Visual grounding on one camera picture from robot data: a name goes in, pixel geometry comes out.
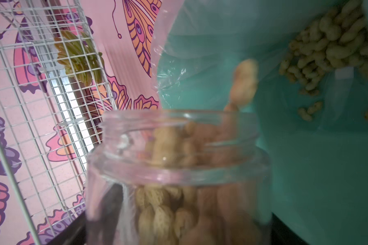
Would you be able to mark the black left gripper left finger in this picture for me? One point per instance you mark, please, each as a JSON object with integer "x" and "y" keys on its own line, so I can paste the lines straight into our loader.
{"x": 74, "y": 234}

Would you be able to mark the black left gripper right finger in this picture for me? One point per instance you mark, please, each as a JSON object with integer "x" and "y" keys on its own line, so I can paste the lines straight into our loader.
{"x": 282, "y": 235}

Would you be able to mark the clear plastic bin liner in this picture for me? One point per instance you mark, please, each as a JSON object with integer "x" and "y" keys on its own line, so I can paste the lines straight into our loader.
{"x": 198, "y": 44}

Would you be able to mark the white wire basket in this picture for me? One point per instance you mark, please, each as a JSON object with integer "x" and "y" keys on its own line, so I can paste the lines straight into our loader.
{"x": 48, "y": 122}

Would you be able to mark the brown lid peanut jar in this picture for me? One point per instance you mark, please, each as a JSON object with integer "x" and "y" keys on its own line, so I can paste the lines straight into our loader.
{"x": 172, "y": 177}

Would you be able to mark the green object in basket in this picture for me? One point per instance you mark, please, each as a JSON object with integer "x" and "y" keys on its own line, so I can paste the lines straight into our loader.
{"x": 79, "y": 58}

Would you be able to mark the peanuts in bin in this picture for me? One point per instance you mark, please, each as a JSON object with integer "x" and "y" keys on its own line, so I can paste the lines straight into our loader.
{"x": 336, "y": 40}

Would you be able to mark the mint green trash bin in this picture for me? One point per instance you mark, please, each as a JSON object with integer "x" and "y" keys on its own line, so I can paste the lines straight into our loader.
{"x": 320, "y": 180}

